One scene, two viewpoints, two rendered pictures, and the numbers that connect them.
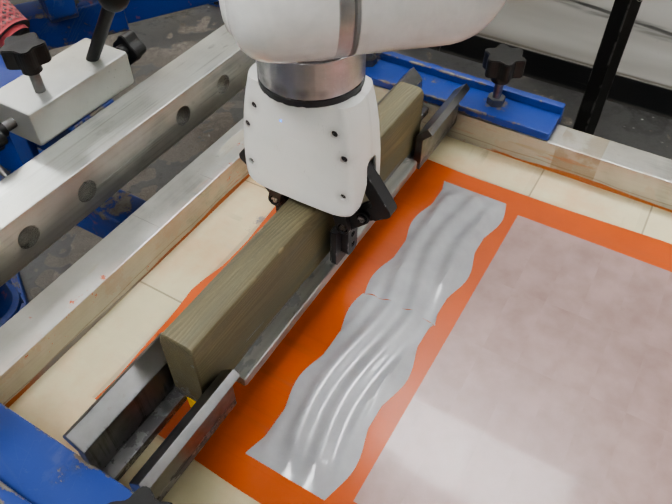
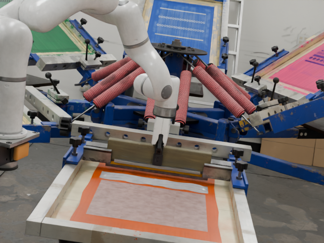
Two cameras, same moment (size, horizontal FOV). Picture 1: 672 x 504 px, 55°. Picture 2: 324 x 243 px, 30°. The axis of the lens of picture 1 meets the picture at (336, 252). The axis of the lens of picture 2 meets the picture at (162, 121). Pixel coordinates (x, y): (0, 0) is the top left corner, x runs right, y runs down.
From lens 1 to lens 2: 1.82 m
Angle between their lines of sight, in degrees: 60
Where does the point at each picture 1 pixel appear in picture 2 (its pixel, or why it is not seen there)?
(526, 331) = (163, 194)
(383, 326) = (146, 179)
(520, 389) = (144, 193)
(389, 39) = (145, 92)
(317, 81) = (155, 110)
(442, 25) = (150, 92)
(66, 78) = not seen: hidden behind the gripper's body
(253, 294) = (127, 145)
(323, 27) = (139, 87)
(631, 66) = not seen: outside the picture
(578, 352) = (163, 199)
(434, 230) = (184, 184)
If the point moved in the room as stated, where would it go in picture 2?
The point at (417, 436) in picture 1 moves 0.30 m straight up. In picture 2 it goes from (121, 184) to (133, 93)
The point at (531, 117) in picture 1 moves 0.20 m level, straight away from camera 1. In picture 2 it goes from (237, 182) to (295, 187)
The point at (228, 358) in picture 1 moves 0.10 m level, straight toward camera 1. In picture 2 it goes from (115, 153) to (92, 156)
